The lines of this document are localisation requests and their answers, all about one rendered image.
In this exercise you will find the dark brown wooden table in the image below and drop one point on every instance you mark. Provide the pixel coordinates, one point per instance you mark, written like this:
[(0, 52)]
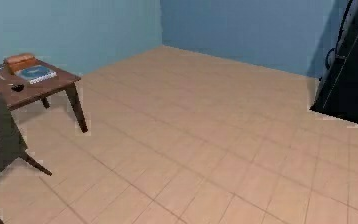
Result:
[(45, 90)]

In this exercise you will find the blue spiral notebook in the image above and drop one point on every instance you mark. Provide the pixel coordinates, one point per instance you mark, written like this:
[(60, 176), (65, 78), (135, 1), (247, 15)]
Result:
[(35, 73)]

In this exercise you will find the small black round object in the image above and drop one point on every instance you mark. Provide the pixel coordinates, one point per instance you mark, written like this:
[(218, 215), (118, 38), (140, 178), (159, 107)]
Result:
[(17, 87)]

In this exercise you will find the orange brown box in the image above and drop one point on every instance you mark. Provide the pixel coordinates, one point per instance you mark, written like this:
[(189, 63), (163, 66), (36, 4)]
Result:
[(19, 62)]

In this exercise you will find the dark grey chair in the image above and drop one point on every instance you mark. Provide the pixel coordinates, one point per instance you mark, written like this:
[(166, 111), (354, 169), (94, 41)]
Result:
[(0, 136)]

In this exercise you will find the thin pale pen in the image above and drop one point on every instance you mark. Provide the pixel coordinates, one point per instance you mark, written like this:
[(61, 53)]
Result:
[(0, 76)]

